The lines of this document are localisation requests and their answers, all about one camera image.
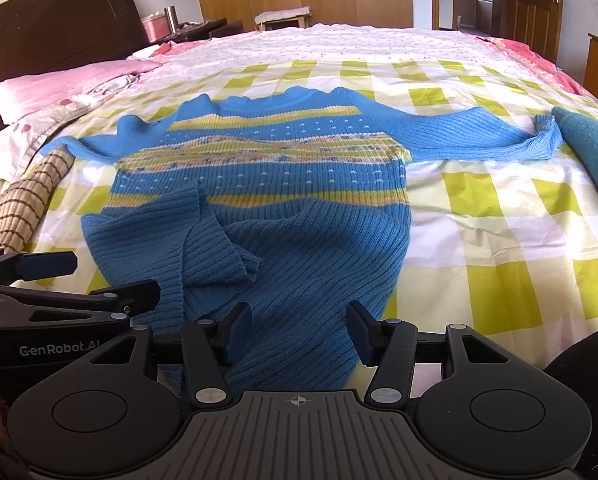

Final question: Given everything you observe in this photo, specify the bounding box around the green checked bed sheet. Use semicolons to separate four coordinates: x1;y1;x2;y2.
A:
0;23;598;376

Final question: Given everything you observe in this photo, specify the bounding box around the dark bedside table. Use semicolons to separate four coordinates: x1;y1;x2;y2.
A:
154;18;244;44

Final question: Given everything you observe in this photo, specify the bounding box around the dark wooden headboard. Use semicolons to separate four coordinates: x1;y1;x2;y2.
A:
0;0;148;130

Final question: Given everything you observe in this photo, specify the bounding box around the pink storage box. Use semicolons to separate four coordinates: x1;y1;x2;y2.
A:
142;12;172;42

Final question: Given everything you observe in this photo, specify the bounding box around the brown wooden door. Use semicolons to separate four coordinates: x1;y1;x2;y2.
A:
500;0;562;63

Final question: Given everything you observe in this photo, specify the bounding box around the pink floral quilt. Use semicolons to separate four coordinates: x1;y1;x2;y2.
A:
0;41;196;193

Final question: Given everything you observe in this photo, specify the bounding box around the beige brown striped folded garment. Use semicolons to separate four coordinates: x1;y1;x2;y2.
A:
0;144;74;252

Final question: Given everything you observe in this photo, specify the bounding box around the metal thermos bottle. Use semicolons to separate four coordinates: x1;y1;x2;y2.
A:
163;6;180;34

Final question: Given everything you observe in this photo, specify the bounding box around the pink pillow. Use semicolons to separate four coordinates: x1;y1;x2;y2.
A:
0;60;161;126

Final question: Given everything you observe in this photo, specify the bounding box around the teal folded garment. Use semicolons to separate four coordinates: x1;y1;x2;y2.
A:
552;106;598;189

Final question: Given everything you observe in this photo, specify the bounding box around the small stool with white cushion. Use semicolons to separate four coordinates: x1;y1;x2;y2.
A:
254;6;311;32

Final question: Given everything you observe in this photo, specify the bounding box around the blue striped knit sweater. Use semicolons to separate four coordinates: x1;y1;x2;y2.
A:
58;87;562;392

